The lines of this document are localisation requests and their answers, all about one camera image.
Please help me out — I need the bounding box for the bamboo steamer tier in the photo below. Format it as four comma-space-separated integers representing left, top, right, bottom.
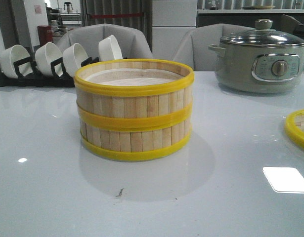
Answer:
74, 59, 194, 132
80, 118, 192, 161

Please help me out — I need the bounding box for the bamboo steamer lid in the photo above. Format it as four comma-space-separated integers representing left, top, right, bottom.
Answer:
284, 109, 304, 150

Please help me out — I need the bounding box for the left grey chair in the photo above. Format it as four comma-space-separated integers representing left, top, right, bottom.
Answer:
56, 24, 153, 59

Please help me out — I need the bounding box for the grey chair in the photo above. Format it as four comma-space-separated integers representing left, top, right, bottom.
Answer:
56, 24, 153, 59
172, 23, 250, 71

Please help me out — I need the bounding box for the right grey chair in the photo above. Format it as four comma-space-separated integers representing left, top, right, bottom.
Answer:
172, 23, 250, 71

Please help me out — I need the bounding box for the white bowl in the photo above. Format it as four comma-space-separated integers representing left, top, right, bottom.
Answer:
63, 43, 89, 77
98, 35, 123, 61
0, 44, 30, 79
35, 42, 63, 77

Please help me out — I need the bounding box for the white cabinet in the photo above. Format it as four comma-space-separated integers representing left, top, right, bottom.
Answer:
152, 0, 197, 60

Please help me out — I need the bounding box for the grey electric cooking pot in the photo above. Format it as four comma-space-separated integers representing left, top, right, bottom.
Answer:
208, 43, 304, 94

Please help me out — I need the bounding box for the black dish rack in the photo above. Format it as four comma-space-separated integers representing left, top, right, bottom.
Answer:
0, 56, 100, 88

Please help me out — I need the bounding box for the red fire extinguisher box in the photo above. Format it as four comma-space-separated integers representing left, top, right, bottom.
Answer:
37, 25, 53, 46

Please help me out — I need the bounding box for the glass pot lid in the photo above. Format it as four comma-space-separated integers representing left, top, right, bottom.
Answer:
220, 19, 304, 48

